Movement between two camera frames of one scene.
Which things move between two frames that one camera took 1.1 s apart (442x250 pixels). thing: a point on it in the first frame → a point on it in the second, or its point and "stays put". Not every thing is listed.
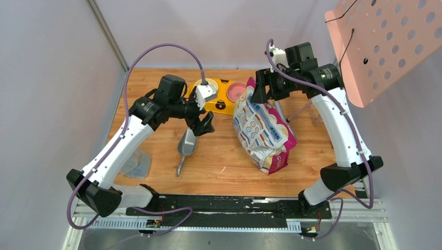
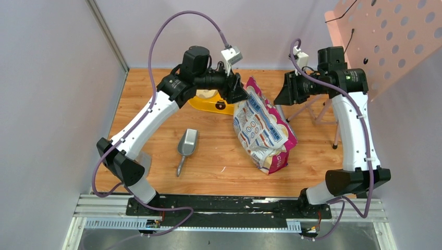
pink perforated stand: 375,40 stays put
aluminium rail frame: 365,208 stays put
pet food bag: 265,129 stays put
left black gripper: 199,119 → 230,86
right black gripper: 265,77 → 290,94
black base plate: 230,211 stays put
